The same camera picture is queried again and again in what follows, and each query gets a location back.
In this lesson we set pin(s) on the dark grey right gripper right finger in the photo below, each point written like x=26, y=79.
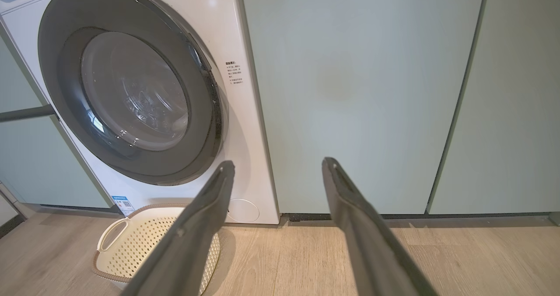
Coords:
x=372, y=243

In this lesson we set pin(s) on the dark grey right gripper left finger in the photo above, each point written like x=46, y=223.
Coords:
x=188, y=243

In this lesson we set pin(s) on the small text sticker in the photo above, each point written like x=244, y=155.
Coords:
x=235, y=72

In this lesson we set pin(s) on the cream perforated laundry basket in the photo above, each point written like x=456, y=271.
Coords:
x=131, y=243

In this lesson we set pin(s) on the round white filter cover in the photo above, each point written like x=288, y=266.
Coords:
x=245, y=210

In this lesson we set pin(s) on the blue energy label sticker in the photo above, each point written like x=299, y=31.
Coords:
x=123, y=205

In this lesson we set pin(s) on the white front-load washing machine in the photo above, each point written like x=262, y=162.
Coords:
x=245, y=134

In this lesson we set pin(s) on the dark round washing machine door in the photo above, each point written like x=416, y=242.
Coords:
x=65, y=90

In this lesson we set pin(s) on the dark cabinet kickboard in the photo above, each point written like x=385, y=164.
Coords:
x=481, y=216

